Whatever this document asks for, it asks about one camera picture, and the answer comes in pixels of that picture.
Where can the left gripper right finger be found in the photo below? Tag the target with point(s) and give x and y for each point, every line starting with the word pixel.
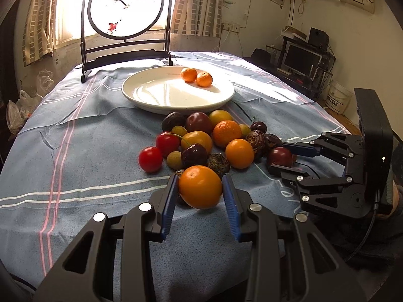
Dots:
pixel 290 258

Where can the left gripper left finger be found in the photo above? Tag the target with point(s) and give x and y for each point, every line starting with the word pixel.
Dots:
pixel 84 271

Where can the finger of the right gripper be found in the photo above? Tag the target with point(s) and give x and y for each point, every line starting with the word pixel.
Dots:
pixel 285 172
pixel 302 149

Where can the dark wrinkled passion fruit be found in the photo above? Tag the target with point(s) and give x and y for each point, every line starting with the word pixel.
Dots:
pixel 219 164

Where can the small orange tangerine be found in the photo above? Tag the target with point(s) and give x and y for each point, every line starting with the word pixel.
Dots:
pixel 200 187

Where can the yellow orange fruit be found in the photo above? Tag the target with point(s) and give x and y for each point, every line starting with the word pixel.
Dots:
pixel 197 137

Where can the dark red plum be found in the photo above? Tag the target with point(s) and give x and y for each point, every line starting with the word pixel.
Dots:
pixel 199 121

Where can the small green yellow fruit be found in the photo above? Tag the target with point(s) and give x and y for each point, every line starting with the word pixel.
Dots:
pixel 174 160

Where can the large orange mandarin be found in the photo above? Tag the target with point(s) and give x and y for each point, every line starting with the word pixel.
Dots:
pixel 204 79

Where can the red cherry tomato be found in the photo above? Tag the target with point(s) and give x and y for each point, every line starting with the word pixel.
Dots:
pixel 167 142
pixel 150 159

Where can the white bucket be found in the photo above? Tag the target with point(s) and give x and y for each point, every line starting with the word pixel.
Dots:
pixel 338 97

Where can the computer monitor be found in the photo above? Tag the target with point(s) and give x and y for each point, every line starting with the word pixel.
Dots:
pixel 301 60

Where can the blue striped tablecloth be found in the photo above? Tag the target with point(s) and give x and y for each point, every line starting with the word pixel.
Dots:
pixel 78 155

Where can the white oval plate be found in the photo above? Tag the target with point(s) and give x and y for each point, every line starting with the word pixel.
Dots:
pixel 161 90

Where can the right checkered curtain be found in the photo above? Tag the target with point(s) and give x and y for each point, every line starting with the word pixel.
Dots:
pixel 197 17

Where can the checkered curtain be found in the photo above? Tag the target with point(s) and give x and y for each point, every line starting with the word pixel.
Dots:
pixel 39 31
pixel 197 17

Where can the clear plastic bags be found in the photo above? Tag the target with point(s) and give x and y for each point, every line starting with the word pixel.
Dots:
pixel 18 113

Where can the round bird screen stand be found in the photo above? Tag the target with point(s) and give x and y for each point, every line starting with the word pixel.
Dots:
pixel 116 31

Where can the left checkered curtain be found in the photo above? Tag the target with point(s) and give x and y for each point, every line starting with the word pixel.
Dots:
pixel 39 31

